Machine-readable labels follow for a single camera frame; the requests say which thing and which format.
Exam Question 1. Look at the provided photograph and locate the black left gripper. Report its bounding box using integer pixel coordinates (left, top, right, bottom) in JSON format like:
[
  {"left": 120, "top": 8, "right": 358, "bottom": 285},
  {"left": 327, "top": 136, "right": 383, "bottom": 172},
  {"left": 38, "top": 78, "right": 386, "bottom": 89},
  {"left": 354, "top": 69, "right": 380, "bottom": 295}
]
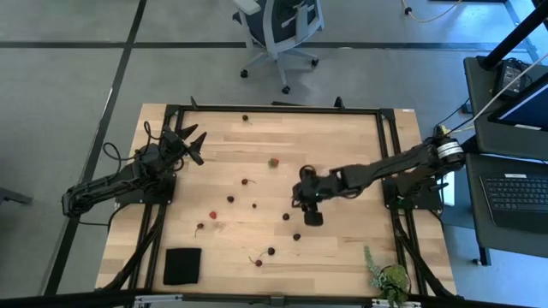
[{"left": 161, "top": 123, "right": 209, "bottom": 168}]

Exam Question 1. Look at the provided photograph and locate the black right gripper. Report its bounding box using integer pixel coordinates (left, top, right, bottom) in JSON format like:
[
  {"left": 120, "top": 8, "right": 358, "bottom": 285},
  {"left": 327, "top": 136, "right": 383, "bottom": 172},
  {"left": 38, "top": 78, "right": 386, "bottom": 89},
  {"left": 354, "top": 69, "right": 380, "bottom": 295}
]
[{"left": 292, "top": 165, "right": 333, "bottom": 228}]

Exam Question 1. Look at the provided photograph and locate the green artificial plant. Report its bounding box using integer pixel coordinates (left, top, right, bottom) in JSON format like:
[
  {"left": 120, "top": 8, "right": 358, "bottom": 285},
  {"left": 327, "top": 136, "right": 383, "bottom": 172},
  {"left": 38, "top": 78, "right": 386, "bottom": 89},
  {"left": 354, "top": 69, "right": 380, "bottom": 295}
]
[{"left": 363, "top": 245, "right": 412, "bottom": 308}]

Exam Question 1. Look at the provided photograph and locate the black square cloth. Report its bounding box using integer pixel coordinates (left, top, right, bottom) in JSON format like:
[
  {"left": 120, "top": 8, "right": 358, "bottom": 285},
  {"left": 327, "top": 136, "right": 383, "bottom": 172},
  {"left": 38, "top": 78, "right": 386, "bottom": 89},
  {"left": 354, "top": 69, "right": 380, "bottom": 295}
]
[{"left": 163, "top": 247, "right": 203, "bottom": 286}]

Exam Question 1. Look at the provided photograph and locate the white grey office chair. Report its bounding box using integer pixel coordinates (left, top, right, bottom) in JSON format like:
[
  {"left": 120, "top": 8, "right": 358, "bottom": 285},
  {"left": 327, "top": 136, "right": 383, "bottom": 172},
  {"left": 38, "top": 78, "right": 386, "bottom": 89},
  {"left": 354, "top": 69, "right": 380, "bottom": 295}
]
[{"left": 231, "top": 0, "right": 325, "bottom": 95}]

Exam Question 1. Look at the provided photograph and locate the dark grey side desk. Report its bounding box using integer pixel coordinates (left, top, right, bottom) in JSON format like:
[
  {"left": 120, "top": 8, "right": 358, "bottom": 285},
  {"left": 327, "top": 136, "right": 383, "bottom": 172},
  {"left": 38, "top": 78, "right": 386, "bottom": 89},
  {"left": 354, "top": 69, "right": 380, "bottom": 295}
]
[
  {"left": 465, "top": 152, "right": 548, "bottom": 266},
  {"left": 463, "top": 55, "right": 548, "bottom": 162}
]

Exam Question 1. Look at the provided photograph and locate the grey metal leg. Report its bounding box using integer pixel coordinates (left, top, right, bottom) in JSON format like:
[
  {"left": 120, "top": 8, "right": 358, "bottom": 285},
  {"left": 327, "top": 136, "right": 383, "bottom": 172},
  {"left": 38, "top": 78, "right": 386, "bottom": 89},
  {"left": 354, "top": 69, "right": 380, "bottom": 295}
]
[{"left": 0, "top": 187, "right": 34, "bottom": 207}]

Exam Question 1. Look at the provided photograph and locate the black laptop keyboard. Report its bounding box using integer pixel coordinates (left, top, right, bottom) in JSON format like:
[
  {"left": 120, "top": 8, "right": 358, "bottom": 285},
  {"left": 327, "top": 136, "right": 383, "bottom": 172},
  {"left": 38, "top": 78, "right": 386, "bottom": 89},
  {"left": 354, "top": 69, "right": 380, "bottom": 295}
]
[{"left": 479, "top": 172, "right": 548, "bottom": 234}]

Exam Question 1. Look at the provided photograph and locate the black rig bar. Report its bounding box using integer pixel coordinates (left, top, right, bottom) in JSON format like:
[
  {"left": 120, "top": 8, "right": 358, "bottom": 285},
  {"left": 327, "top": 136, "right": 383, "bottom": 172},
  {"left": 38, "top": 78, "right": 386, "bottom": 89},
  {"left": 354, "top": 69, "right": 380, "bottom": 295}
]
[{"left": 0, "top": 289, "right": 548, "bottom": 308}]

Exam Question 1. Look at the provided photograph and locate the black power adapter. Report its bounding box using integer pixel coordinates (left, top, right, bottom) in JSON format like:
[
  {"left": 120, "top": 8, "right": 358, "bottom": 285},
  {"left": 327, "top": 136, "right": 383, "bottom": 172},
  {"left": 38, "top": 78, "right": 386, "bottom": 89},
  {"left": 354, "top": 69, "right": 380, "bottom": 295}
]
[{"left": 491, "top": 57, "right": 533, "bottom": 98}]

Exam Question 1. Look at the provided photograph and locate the black computer monitor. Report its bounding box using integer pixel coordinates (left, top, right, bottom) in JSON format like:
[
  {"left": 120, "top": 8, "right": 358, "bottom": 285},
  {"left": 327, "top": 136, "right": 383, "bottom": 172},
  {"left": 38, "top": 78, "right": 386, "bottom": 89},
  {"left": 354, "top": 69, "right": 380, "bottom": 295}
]
[{"left": 487, "top": 71, "right": 548, "bottom": 132}]

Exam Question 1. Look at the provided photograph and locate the black metal pole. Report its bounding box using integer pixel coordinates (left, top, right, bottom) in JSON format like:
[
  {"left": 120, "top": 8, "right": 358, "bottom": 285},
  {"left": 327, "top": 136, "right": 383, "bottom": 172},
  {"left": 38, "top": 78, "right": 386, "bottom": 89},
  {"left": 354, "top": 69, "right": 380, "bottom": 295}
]
[{"left": 478, "top": 0, "right": 548, "bottom": 70}]

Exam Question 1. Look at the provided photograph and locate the black floor cable bundle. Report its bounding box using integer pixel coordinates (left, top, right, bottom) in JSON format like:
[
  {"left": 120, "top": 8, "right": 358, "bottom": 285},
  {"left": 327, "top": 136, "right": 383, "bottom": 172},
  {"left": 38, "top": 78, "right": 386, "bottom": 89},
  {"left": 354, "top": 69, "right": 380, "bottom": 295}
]
[{"left": 432, "top": 98, "right": 474, "bottom": 138}]

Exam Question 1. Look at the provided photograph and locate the yellow floor cable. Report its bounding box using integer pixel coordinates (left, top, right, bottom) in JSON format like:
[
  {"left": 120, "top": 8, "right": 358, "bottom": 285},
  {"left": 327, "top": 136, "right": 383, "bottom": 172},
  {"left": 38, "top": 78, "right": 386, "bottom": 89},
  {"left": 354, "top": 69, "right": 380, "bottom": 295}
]
[{"left": 400, "top": 0, "right": 464, "bottom": 25}]

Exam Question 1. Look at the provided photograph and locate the white cable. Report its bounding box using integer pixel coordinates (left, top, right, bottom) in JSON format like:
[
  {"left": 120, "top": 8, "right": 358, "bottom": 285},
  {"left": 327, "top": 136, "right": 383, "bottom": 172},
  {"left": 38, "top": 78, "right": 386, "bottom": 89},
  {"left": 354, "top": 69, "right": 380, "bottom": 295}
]
[{"left": 470, "top": 53, "right": 548, "bottom": 125}]

